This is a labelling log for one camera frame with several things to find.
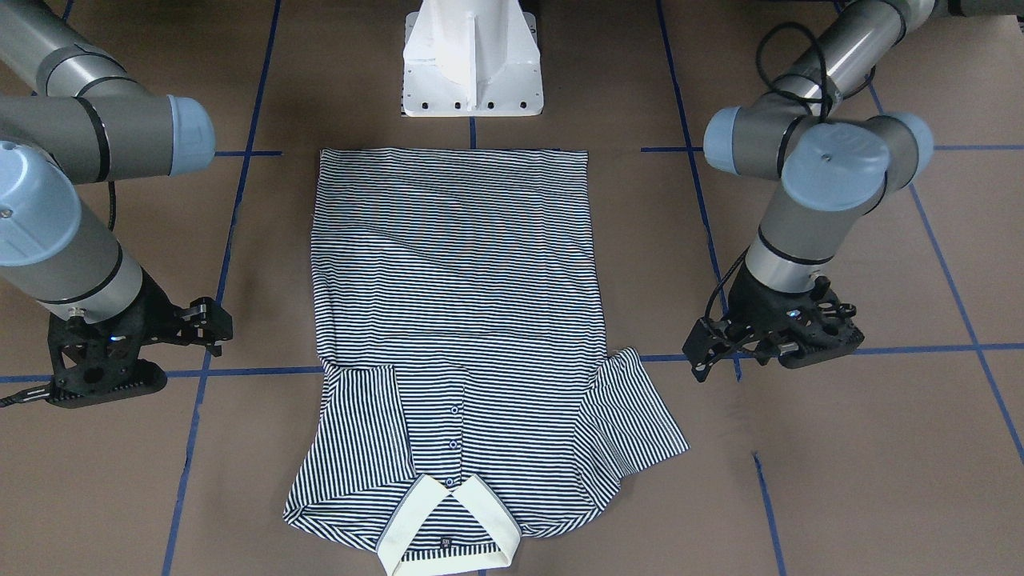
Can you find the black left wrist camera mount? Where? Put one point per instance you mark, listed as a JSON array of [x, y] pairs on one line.
[[812, 327]]

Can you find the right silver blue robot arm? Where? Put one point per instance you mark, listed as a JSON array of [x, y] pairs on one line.
[[89, 121]]

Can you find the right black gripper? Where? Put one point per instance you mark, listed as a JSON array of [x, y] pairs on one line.
[[152, 314]]

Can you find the striped polo shirt white collar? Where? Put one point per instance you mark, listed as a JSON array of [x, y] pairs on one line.
[[469, 401]]

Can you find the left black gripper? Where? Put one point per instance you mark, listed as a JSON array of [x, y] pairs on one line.
[[750, 298]]

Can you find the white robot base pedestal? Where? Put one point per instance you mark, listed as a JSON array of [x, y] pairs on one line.
[[471, 59]]

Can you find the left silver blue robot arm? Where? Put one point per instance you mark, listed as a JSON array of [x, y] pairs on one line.
[[829, 172]]

